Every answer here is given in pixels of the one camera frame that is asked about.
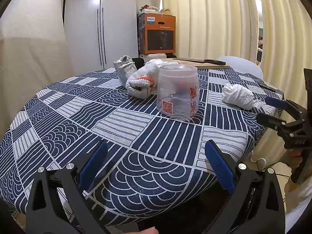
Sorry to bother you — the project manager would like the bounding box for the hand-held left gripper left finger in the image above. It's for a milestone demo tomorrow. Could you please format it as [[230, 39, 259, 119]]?
[[26, 140, 109, 234]]

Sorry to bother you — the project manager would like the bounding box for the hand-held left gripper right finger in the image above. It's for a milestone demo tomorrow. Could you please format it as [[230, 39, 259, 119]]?
[[204, 139, 287, 234]]

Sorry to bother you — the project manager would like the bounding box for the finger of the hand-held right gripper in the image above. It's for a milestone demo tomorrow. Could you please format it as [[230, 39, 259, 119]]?
[[265, 97, 305, 121], [256, 113, 296, 138]]

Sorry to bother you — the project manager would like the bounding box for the white tissue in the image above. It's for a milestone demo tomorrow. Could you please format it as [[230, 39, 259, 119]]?
[[221, 83, 262, 111]]

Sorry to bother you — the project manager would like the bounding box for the clear plastic container red print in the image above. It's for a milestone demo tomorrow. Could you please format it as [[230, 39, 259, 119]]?
[[156, 64, 200, 122]]

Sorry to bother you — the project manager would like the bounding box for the silver foil packet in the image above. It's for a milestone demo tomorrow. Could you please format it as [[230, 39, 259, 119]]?
[[113, 56, 137, 86]]

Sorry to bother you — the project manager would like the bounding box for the person's right forearm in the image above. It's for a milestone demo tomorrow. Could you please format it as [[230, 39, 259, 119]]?
[[284, 171, 312, 230]]

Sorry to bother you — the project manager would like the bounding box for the person's right hand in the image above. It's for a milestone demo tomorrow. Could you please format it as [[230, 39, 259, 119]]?
[[286, 149, 303, 169]]

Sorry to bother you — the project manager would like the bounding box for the person's left hand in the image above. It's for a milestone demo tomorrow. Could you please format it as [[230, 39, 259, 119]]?
[[137, 227, 159, 234]]

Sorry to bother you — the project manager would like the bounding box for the white chair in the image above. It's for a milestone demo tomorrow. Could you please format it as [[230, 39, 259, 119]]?
[[216, 56, 264, 80]]

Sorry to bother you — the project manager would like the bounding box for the blue patterned tablecloth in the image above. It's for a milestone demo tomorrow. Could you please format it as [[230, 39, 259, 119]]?
[[0, 65, 284, 226]]

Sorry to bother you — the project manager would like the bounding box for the cream curtain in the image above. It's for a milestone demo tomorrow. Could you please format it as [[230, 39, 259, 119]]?
[[162, 0, 262, 65], [253, 0, 312, 156]]

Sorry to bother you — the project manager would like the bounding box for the wooden cutting board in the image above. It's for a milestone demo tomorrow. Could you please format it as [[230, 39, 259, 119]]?
[[172, 58, 231, 69]]

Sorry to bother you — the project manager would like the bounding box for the black kitchen knife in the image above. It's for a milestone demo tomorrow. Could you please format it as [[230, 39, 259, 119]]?
[[175, 58, 226, 65]]

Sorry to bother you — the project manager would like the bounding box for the black round object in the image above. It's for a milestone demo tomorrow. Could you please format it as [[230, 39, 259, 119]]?
[[132, 57, 145, 70]]

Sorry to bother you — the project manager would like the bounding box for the white foam box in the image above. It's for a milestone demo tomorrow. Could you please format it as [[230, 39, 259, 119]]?
[[139, 52, 176, 60]]

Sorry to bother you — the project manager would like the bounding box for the white wardrobe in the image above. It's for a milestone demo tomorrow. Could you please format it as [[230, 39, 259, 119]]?
[[64, 0, 139, 76]]

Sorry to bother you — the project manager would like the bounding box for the orange cardboard box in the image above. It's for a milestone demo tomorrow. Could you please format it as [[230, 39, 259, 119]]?
[[138, 13, 176, 54]]

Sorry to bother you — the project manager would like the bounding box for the pile of papers and bags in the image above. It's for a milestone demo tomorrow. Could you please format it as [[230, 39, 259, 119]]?
[[139, 4, 172, 15]]

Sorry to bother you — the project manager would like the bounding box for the black cable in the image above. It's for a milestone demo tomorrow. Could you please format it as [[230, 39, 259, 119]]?
[[258, 167, 292, 178]]

